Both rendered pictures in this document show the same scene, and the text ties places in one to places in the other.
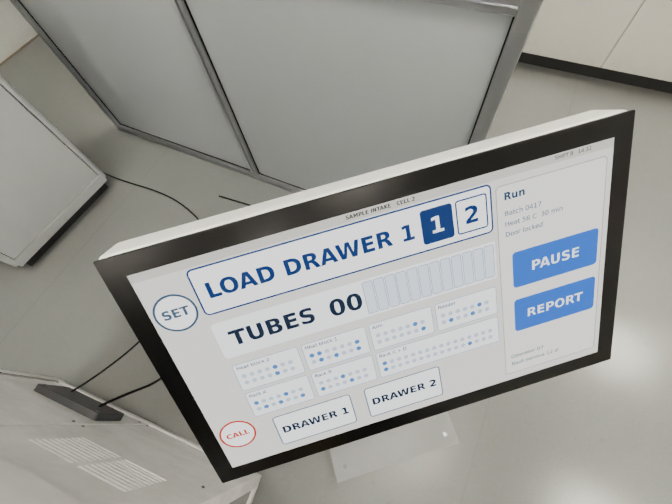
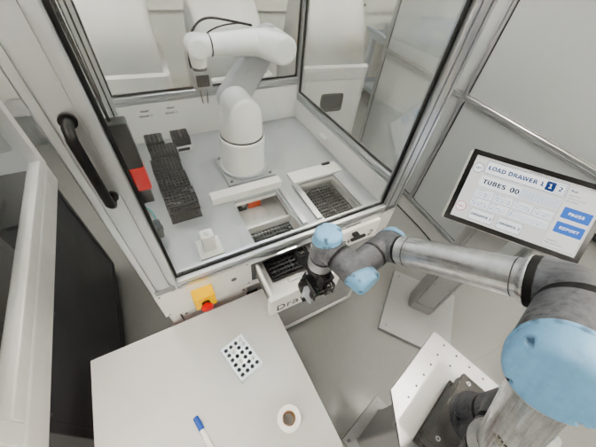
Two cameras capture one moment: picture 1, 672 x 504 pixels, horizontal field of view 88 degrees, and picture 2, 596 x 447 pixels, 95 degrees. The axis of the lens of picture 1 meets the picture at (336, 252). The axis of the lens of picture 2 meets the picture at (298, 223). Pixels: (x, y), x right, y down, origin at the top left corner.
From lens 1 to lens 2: 1.21 m
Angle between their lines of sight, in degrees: 21
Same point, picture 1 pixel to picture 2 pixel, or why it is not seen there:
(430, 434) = not seen: hidden behind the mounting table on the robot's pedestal
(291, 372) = (487, 198)
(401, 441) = (419, 337)
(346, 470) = (386, 326)
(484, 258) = (556, 202)
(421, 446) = not seen: hidden behind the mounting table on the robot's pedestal
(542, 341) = (558, 239)
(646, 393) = (576, 431)
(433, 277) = (540, 199)
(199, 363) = (471, 181)
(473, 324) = (541, 219)
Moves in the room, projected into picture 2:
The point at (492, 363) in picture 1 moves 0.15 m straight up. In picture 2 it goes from (538, 236) to (569, 210)
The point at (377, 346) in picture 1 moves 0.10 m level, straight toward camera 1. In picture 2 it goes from (513, 207) to (502, 216)
